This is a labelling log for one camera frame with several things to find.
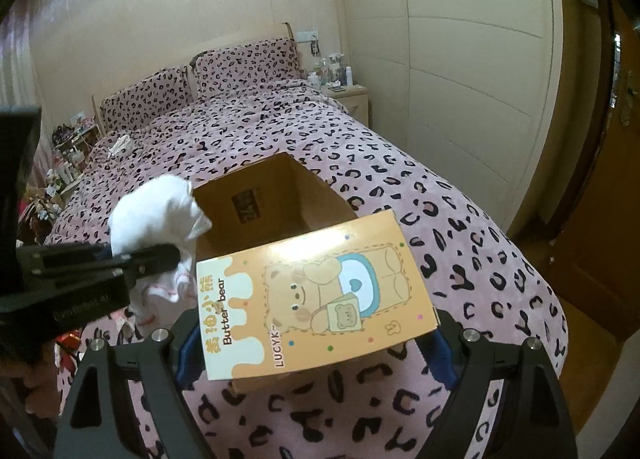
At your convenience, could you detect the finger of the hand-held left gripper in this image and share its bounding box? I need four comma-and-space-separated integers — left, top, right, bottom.
111, 242, 182, 290

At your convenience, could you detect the white fabric sock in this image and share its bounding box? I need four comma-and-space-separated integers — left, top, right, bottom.
107, 175, 213, 325

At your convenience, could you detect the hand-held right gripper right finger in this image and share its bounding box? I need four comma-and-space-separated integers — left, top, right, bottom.
417, 311, 581, 459

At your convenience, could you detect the pink curtain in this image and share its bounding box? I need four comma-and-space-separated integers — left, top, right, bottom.
0, 9, 41, 110

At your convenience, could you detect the pink leopard print pillow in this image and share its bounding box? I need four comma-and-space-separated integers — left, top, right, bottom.
100, 66, 193, 134
194, 37, 303, 100

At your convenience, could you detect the cluttered shelf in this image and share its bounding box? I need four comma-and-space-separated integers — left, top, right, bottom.
15, 114, 101, 245

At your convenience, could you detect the brown wooden door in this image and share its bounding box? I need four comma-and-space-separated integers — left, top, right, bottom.
545, 0, 640, 340

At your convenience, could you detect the pink leopard print blanket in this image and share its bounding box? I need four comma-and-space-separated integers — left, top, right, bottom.
45, 81, 568, 459

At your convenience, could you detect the group of toiletry bottles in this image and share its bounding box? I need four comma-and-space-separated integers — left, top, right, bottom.
307, 53, 356, 88

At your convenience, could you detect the cream built-in wardrobe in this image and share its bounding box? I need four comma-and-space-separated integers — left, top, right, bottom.
340, 0, 566, 240

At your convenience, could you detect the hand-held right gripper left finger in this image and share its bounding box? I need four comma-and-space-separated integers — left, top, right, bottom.
52, 306, 223, 459

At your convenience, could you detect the brown cardboard box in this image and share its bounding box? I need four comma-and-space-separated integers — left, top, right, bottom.
192, 151, 361, 260

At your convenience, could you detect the cream nightstand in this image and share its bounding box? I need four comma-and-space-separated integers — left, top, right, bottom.
320, 84, 371, 128

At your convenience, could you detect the orange bear print box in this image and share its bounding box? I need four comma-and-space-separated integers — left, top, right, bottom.
196, 211, 440, 394

